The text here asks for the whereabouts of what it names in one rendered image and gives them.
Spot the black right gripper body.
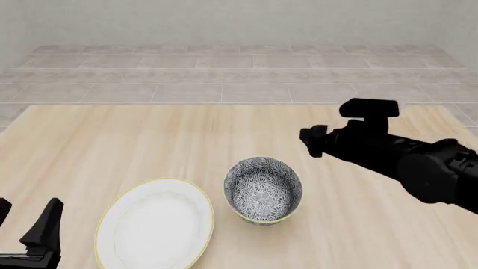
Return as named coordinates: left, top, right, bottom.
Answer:
left=299, top=124, right=330, bottom=158

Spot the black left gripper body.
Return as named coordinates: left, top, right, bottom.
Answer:
left=0, top=247, right=63, bottom=269

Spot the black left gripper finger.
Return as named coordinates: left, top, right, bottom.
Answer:
left=0, top=197, right=13, bottom=226
left=19, top=197, right=65, bottom=253

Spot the blue-white patterned bowl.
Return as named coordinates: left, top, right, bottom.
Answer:
left=223, top=156, right=305, bottom=226

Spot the white plate with yellow rim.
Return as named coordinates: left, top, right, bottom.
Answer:
left=93, top=176, right=215, bottom=269

